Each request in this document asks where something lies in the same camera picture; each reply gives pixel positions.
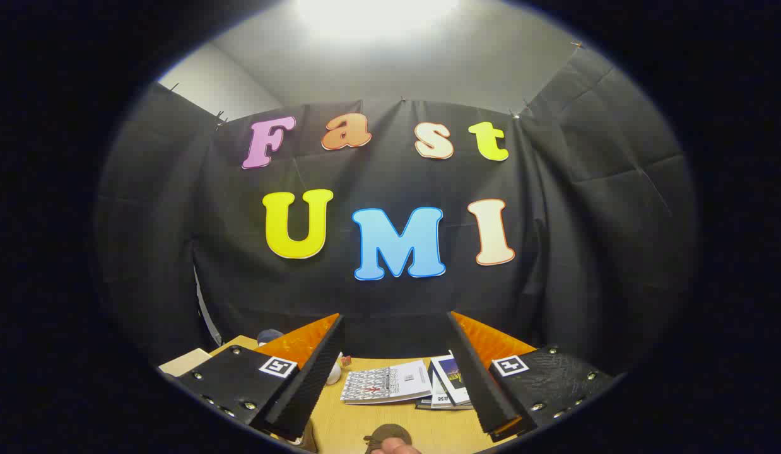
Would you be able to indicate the dark cover book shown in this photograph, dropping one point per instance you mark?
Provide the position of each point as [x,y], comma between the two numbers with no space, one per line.
[428,406]

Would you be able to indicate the beige fabric storage box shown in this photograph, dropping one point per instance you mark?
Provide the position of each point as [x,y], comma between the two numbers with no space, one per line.
[185,362]

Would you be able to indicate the grey patterned book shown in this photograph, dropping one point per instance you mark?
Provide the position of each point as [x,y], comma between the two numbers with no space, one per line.
[378,383]

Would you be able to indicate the white duck plush toy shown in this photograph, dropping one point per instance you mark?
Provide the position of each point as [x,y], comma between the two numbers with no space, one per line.
[333,373]

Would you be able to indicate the blue photo cover book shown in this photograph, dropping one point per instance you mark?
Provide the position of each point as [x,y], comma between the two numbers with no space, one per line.
[457,378]

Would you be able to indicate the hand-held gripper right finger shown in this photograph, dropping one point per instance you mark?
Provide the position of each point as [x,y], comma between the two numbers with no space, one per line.
[479,384]

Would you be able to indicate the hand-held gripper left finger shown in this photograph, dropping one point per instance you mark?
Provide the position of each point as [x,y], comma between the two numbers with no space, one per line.
[315,378]

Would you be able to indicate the blue penguin plush toy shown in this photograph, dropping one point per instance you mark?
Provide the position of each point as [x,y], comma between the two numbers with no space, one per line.
[269,335]

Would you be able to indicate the white cover book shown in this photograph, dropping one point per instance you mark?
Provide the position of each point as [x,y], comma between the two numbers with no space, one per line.
[438,396]

